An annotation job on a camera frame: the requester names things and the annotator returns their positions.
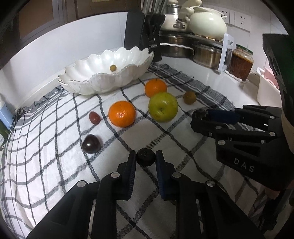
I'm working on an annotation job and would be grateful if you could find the dark purple plum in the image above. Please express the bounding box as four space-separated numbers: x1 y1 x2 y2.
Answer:
82 134 101 154

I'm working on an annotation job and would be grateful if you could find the stainless steel pot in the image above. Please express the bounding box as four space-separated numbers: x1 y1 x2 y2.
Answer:
192 42 222 70

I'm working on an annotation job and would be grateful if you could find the white pink colander basket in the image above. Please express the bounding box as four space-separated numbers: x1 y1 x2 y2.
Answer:
257 67 282 108

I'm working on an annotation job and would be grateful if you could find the dark round plum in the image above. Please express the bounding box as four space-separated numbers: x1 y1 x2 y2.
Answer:
136 148 156 167

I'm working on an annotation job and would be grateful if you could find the dark plum gripper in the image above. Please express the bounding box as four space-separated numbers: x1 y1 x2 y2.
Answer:
192 109 208 122

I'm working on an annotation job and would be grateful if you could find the cream ceramic pot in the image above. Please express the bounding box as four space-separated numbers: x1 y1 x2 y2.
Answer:
178 1 227 41

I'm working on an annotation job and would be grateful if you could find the brownish small fruit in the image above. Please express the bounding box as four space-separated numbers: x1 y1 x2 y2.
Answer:
183 91 197 105

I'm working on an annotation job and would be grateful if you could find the smaller orange tangerine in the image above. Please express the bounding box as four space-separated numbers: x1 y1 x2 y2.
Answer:
144 78 167 98

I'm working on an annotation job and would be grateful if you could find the green apple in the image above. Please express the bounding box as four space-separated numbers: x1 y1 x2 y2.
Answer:
148 92 178 122

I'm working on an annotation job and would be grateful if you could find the red oblong date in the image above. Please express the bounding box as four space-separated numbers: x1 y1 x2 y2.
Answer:
89 112 101 125

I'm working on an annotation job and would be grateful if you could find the white photo frame stand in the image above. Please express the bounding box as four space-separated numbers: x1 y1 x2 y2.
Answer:
218 33 235 73

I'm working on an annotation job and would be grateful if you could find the large orange tangerine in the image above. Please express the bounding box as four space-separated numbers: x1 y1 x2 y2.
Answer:
108 101 136 127

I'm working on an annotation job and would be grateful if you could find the white scalloped ceramic bowl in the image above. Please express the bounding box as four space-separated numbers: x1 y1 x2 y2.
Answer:
58 46 154 95

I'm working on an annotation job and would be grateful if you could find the white enamel pot with lid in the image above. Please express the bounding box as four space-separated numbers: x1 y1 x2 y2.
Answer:
160 1 188 32

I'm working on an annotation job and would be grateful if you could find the glass jar brown sauce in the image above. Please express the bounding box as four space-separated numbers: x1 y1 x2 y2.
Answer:
229 44 254 82

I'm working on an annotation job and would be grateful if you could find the white wall power outlet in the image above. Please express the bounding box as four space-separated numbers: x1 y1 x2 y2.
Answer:
215 7 252 32

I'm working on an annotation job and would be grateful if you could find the checkered white black cloth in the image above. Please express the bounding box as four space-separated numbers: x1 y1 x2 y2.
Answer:
1 64 267 238

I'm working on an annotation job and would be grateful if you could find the black knife block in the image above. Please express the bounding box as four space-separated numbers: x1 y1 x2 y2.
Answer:
124 10 165 62

